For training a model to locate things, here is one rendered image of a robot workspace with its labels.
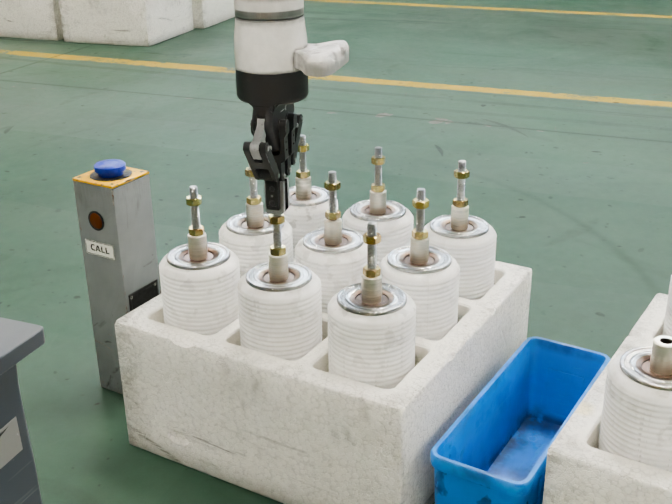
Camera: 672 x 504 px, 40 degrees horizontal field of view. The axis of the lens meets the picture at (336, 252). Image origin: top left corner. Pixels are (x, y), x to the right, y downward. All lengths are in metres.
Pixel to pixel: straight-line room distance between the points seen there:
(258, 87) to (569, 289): 0.84
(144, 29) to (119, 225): 2.58
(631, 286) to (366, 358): 0.78
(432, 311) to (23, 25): 3.21
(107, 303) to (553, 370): 0.59
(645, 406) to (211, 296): 0.50
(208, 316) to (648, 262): 0.93
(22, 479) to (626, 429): 0.56
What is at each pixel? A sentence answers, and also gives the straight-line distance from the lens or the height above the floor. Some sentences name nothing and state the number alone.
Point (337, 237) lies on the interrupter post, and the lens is 1.12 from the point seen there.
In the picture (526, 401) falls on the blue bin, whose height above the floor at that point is 0.03.
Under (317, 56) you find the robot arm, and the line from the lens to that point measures 0.90.
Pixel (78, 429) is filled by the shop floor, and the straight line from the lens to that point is 1.27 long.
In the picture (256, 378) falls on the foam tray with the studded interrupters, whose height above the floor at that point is 0.16.
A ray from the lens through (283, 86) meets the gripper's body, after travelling 0.93.
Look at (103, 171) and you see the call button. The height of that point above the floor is 0.33.
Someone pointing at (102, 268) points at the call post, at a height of 0.19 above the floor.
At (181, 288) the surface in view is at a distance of 1.08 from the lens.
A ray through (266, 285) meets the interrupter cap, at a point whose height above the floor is 0.25.
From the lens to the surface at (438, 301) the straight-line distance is 1.06.
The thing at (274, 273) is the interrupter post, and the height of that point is 0.26.
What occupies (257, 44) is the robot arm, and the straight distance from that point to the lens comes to 0.92.
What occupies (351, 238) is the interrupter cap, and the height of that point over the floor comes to 0.25.
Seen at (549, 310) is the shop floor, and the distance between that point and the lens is 1.54.
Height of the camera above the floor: 0.69
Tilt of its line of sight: 24 degrees down
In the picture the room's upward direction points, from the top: 1 degrees counter-clockwise
